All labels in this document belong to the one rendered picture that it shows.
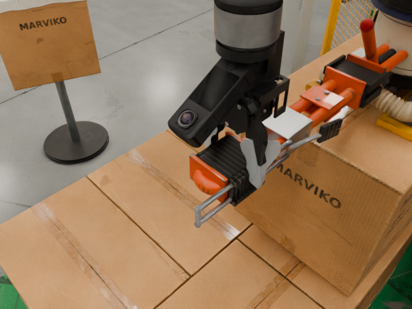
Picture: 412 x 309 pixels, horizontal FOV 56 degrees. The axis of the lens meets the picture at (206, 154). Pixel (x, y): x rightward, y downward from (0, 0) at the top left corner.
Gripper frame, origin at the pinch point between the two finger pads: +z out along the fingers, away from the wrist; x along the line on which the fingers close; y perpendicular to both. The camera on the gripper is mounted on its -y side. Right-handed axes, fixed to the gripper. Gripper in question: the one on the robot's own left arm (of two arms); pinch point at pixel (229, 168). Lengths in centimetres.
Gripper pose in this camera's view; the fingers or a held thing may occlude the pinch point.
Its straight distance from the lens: 57.8
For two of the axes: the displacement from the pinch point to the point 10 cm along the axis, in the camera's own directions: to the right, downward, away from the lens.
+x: -6.9, -4.8, 5.4
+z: 0.2, 7.4, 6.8
